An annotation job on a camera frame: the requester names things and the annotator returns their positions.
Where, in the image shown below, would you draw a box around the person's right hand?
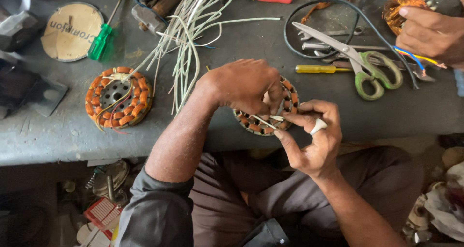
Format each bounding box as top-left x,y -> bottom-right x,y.
274,100 -> 343,179

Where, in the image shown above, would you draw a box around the person's left hand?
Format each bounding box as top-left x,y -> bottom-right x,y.
197,59 -> 285,121

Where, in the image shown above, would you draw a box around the copper wound fan stator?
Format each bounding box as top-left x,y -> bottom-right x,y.
233,76 -> 300,137

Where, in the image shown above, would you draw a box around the thin white insulation sleeve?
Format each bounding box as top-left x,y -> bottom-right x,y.
251,114 -> 285,130

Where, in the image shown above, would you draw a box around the short white tube piece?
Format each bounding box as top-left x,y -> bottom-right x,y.
310,118 -> 328,136

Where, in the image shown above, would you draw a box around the silver socket wrench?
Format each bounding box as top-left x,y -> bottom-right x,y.
302,42 -> 396,52

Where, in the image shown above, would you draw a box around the person's legs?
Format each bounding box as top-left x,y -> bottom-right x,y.
188,145 -> 425,247

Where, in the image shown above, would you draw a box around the bundle of white sleeve tubes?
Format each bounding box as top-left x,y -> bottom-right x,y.
123,0 -> 281,116

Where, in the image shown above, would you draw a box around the grey metal hammer head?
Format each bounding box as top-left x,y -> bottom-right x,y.
131,4 -> 169,36

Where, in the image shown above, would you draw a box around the stator with loose copper winding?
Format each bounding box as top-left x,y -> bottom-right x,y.
382,0 -> 439,36

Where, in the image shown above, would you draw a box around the copper stator with coloured leads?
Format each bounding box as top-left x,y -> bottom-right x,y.
84,66 -> 153,134

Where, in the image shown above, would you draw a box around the person's grey shirt sleeve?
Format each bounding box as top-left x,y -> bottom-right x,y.
114,165 -> 195,247

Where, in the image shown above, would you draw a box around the heap of metal fan parts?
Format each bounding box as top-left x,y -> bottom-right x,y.
84,160 -> 130,206

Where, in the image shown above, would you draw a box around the heap of worn fan parts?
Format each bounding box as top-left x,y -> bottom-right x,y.
402,145 -> 464,245

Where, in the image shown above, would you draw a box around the red box with white label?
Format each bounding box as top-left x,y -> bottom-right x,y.
83,197 -> 124,240

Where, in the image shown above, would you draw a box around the round brown cardboard disc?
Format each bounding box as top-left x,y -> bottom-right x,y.
41,2 -> 105,63

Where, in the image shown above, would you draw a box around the grey metal plate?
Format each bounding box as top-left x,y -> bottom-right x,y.
25,77 -> 69,118

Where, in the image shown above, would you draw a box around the dark metal block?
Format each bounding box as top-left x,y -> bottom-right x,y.
0,58 -> 41,114

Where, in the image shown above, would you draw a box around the yellow handled screwdriver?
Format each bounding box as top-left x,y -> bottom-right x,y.
295,65 -> 354,74

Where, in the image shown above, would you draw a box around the green handled scissors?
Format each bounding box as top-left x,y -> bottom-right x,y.
292,21 -> 404,101

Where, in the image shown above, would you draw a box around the scrap copper wire strand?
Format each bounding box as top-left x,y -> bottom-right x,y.
300,0 -> 359,24

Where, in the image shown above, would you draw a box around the black cable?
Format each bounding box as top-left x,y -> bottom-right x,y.
283,0 -> 420,90

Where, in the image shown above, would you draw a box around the blue yellow red wires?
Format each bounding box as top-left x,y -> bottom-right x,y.
393,46 -> 447,69

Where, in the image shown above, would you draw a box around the green handled screwdriver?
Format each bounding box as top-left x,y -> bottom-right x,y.
87,0 -> 126,61

